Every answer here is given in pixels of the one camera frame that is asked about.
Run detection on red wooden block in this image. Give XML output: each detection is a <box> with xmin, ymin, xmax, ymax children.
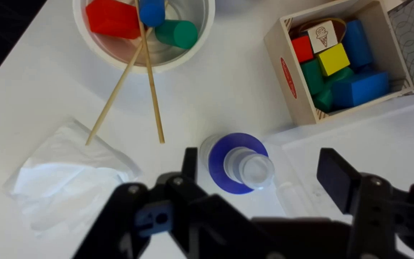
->
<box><xmin>85</xmin><ymin>0</ymin><xmax>142</xmax><ymax>40</ymax></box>

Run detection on white bowl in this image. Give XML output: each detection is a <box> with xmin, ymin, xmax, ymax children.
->
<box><xmin>71</xmin><ymin>0</ymin><xmax>217</xmax><ymax>74</ymax></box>

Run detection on white plastic tray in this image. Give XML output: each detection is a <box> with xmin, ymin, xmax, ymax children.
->
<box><xmin>263</xmin><ymin>90</ymin><xmax>414</xmax><ymax>227</ymax></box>

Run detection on wooden chopstick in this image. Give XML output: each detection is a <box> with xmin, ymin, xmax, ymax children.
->
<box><xmin>85</xmin><ymin>27</ymin><xmax>150</xmax><ymax>146</ymax></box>
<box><xmin>134</xmin><ymin>0</ymin><xmax>167</xmax><ymax>145</ymax></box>

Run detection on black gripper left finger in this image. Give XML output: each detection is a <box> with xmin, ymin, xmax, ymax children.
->
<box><xmin>72</xmin><ymin>146</ymin><xmax>247</xmax><ymax>259</ymax></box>

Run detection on white printed cube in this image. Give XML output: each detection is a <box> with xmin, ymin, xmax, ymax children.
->
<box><xmin>306</xmin><ymin>18</ymin><xmax>339</xmax><ymax>54</ymax></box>

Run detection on blue bottle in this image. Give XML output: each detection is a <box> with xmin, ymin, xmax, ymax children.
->
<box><xmin>198</xmin><ymin>132</ymin><xmax>270</xmax><ymax>195</ymax></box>

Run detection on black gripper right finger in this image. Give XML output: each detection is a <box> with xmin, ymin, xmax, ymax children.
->
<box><xmin>316</xmin><ymin>146</ymin><xmax>414</xmax><ymax>259</ymax></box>

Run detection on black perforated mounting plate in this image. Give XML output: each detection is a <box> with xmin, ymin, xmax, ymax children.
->
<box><xmin>0</xmin><ymin>0</ymin><xmax>48</xmax><ymax>97</ymax></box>

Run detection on yellow wooden cube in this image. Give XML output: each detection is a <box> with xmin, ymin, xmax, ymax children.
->
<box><xmin>316</xmin><ymin>41</ymin><xmax>352</xmax><ymax>77</ymax></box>

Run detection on red wooden cube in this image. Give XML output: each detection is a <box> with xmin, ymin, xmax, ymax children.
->
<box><xmin>290</xmin><ymin>34</ymin><xmax>315</xmax><ymax>64</ymax></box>

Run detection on green wooden cylinder block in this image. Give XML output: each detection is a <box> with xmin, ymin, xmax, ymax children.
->
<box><xmin>154</xmin><ymin>18</ymin><xmax>200</xmax><ymax>50</ymax></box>

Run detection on blue wooden cylinder block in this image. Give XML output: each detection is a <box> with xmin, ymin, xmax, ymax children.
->
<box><xmin>137</xmin><ymin>0</ymin><xmax>167</xmax><ymax>28</ymax></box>

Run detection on wooden block tray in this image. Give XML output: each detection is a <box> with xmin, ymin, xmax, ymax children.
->
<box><xmin>263</xmin><ymin>0</ymin><xmax>414</xmax><ymax>126</ymax></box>

